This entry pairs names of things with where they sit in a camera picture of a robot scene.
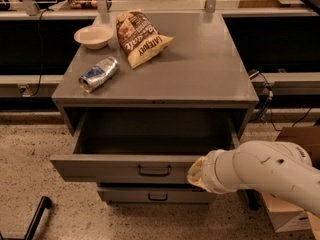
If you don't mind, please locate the grey top drawer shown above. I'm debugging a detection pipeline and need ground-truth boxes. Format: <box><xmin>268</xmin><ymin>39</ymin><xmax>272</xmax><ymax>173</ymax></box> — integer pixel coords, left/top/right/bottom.
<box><xmin>51</xmin><ymin>108</ymin><xmax>238</xmax><ymax>184</ymax></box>

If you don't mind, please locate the grey drawer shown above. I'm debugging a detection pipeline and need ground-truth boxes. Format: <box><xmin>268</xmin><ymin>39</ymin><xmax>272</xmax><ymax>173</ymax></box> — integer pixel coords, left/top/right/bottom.
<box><xmin>97</xmin><ymin>183</ymin><xmax>216</xmax><ymax>205</ymax></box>
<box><xmin>51</xmin><ymin>108</ymin><xmax>238</xmax><ymax>184</ymax></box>

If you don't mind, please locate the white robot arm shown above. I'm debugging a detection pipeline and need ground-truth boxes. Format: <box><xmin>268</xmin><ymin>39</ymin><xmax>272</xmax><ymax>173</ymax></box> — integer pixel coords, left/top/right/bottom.
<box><xmin>187</xmin><ymin>141</ymin><xmax>320</xmax><ymax>216</ymax></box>

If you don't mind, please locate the grey metal drawer cabinet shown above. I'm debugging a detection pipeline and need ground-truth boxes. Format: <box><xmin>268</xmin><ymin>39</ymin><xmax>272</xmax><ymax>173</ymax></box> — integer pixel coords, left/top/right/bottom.
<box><xmin>51</xmin><ymin>11</ymin><xmax>260</xmax><ymax>205</ymax></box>

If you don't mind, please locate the grey lower drawer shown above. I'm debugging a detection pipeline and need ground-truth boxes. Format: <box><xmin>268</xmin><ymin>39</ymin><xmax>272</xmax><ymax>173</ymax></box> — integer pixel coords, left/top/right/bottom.
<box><xmin>97</xmin><ymin>183</ymin><xmax>216</xmax><ymax>205</ymax></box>

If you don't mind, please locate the open cardboard box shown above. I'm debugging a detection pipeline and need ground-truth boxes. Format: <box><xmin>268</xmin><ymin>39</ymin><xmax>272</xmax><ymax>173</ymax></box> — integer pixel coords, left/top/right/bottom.
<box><xmin>261</xmin><ymin>126</ymin><xmax>320</xmax><ymax>240</ymax></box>

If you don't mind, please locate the silver blue soda can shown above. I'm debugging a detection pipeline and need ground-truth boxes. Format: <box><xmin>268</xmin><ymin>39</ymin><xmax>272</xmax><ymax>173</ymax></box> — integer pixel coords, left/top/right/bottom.
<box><xmin>79</xmin><ymin>56</ymin><xmax>120</xmax><ymax>93</ymax></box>

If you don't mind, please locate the brown yellow chip bag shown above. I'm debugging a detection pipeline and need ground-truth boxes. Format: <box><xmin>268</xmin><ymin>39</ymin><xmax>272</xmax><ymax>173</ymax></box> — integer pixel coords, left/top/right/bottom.
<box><xmin>116</xmin><ymin>10</ymin><xmax>174</xmax><ymax>69</ymax></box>

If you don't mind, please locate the black metal bar on floor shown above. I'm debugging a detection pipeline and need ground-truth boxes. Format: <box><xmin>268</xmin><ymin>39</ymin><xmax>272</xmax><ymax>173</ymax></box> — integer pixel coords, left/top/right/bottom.
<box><xmin>24</xmin><ymin>196</ymin><xmax>52</xmax><ymax>240</ymax></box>

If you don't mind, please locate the white ceramic bowl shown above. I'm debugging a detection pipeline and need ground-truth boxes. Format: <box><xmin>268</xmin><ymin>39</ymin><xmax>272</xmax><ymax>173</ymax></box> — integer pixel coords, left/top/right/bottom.
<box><xmin>74</xmin><ymin>25</ymin><xmax>114</xmax><ymax>50</ymax></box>

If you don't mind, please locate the black lower drawer handle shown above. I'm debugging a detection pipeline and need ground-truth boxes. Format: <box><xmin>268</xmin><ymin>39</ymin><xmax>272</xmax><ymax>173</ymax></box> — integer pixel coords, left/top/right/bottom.
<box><xmin>148</xmin><ymin>193</ymin><xmax>168</xmax><ymax>202</ymax></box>

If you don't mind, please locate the black drawer handle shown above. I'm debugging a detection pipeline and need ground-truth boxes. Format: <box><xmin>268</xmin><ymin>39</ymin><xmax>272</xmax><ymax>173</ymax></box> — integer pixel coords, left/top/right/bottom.
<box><xmin>148</xmin><ymin>193</ymin><xmax>168</xmax><ymax>202</ymax></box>
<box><xmin>137</xmin><ymin>166</ymin><xmax>171</xmax><ymax>177</ymax></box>

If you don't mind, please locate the black top drawer handle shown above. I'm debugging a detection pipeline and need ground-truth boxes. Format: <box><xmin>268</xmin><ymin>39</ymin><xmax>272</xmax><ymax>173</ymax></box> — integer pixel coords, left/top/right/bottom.
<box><xmin>137</xmin><ymin>166</ymin><xmax>171</xmax><ymax>177</ymax></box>

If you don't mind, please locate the black cables right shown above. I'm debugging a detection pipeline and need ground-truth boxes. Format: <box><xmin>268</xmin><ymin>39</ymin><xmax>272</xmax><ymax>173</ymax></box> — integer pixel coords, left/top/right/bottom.
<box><xmin>248</xmin><ymin>68</ymin><xmax>314</xmax><ymax>132</ymax></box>

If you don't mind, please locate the black cable left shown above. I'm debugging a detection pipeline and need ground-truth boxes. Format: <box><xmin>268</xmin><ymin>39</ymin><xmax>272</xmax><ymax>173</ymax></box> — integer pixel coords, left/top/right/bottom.
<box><xmin>31</xmin><ymin>7</ymin><xmax>54</xmax><ymax>97</ymax></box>

